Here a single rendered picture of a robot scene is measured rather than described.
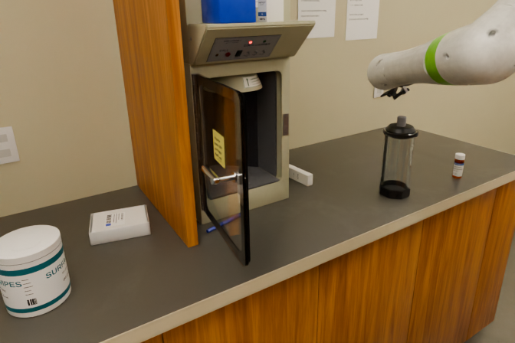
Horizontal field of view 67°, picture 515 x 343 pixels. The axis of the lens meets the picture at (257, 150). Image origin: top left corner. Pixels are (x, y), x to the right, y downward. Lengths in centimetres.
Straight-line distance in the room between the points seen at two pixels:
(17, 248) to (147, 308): 29
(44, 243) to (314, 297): 71
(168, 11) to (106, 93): 58
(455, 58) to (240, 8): 48
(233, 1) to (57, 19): 63
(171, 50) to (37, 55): 58
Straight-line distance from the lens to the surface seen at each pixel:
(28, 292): 96
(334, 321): 132
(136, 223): 117
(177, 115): 95
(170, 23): 92
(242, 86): 114
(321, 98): 188
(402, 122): 133
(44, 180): 148
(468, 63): 83
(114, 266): 108
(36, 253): 92
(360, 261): 126
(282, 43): 109
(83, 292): 102
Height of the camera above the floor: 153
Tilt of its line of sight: 19 degrees down
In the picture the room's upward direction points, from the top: 1 degrees counter-clockwise
